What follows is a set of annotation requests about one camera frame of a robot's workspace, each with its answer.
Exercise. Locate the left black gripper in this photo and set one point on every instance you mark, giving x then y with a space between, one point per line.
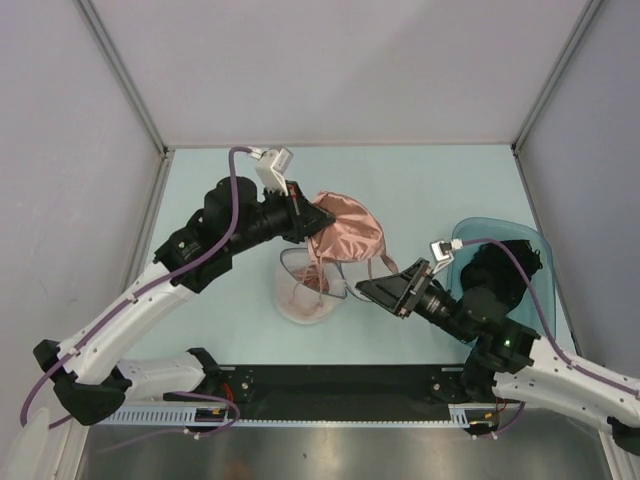
304 219

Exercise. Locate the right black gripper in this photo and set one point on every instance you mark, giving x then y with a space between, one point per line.
392 291

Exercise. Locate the pink satin bra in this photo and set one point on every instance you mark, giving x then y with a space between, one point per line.
311 285
355 235

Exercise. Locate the white mesh laundry bag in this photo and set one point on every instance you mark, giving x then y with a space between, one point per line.
340 287

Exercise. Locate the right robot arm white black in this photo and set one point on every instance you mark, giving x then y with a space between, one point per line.
510 360

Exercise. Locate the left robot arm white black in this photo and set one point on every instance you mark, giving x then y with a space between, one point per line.
90 377

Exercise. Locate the black bra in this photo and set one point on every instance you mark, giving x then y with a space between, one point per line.
492 268

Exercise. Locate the teal plastic basin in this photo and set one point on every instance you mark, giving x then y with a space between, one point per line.
538 306

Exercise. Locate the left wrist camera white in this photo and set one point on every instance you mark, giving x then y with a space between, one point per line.
271 168

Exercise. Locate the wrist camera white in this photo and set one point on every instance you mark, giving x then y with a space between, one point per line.
271 168
442 253

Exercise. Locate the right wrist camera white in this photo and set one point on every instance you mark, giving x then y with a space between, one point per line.
442 253

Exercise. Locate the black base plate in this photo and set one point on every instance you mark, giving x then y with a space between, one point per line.
345 386

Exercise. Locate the white slotted cable duct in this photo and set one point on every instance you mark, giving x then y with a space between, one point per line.
209 417

